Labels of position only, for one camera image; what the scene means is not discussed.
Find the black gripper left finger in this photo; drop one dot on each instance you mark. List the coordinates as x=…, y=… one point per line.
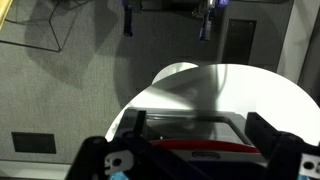
x=128, y=153

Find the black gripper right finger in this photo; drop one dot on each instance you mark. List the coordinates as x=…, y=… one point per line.
x=288, y=156

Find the grey toy stove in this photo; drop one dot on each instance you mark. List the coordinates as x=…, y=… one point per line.
x=212, y=141

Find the round white table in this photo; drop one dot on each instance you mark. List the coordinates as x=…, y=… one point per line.
x=240, y=89

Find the black floor vent panel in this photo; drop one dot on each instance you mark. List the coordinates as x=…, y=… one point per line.
x=34, y=142

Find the blue-black left stand leg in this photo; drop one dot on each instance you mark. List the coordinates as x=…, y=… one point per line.
x=128, y=8

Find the blue-black stand leg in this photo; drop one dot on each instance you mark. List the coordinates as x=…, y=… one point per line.
x=205, y=10
x=128, y=8

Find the blue-black right stand leg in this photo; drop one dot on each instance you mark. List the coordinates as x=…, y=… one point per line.
x=205, y=10

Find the dark wall vent panel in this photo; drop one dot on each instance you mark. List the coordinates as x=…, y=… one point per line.
x=238, y=42

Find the wooden chair with wire legs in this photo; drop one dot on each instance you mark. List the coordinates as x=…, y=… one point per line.
x=40, y=24

